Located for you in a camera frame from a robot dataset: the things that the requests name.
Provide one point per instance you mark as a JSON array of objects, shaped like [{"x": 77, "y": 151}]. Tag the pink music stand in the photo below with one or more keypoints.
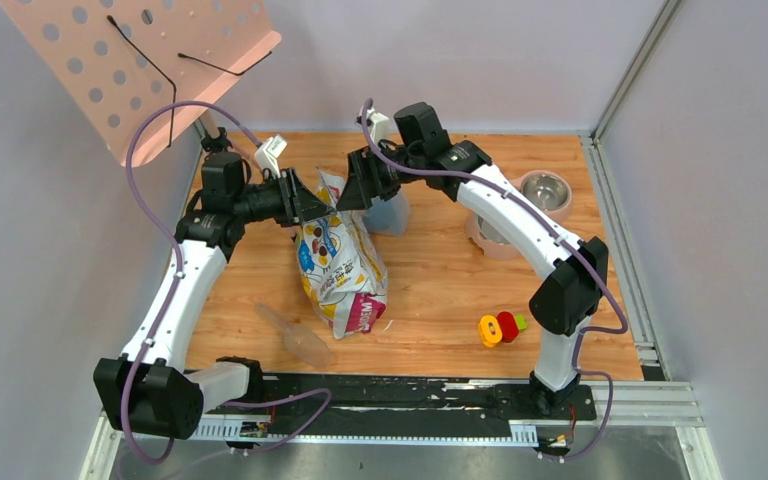
[{"x": 141, "y": 71}]

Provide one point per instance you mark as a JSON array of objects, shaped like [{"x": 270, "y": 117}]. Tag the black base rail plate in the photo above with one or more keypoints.
[{"x": 369, "y": 407}]

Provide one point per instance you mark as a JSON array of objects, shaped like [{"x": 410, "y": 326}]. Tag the pet food bag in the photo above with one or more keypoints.
[{"x": 342, "y": 274}]

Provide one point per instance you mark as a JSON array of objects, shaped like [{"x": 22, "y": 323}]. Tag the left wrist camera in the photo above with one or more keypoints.
[{"x": 267, "y": 156}]

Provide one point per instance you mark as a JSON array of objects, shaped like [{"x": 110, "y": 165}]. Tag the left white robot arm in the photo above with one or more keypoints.
[{"x": 146, "y": 389}]

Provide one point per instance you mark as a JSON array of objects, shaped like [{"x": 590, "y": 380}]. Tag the translucent plastic container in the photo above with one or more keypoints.
[{"x": 388, "y": 217}]

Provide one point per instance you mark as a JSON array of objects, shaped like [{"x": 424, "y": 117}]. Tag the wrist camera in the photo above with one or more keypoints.
[
  {"x": 375, "y": 125},
  {"x": 267, "y": 156}
]

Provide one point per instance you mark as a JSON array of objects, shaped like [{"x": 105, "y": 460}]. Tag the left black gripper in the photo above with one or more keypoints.
[{"x": 292, "y": 199}]

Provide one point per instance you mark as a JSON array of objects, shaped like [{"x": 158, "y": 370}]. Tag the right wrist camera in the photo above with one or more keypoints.
[{"x": 375, "y": 125}]

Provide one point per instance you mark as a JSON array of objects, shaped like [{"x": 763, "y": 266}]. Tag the clear plastic scoop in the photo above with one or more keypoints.
[{"x": 297, "y": 339}]

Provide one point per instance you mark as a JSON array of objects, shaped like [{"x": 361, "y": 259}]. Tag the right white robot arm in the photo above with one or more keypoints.
[{"x": 572, "y": 271}]

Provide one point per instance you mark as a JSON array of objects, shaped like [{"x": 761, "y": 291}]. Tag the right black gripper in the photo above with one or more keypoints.
[{"x": 364, "y": 181}]

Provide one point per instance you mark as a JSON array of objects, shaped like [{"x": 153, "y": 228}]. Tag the colourful stacking toy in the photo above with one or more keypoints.
[{"x": 504, "y": 327}]

